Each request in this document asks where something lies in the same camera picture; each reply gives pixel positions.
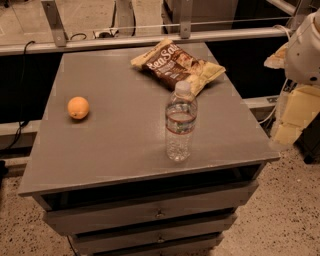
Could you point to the orange fruit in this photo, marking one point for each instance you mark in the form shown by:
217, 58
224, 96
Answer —
78, 108

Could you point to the brown chip bag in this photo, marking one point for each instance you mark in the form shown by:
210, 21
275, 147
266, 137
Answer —
170, 64

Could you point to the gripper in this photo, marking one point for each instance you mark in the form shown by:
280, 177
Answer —
304, 55

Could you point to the clear plastic water bottle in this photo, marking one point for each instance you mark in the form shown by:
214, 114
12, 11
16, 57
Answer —
180, 121

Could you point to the grey drawer cabinet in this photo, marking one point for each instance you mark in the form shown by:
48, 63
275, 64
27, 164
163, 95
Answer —
106, 180

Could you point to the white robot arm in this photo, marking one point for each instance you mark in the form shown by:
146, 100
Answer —
300, 60

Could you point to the metal guard rail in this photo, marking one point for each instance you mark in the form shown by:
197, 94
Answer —
24, 24

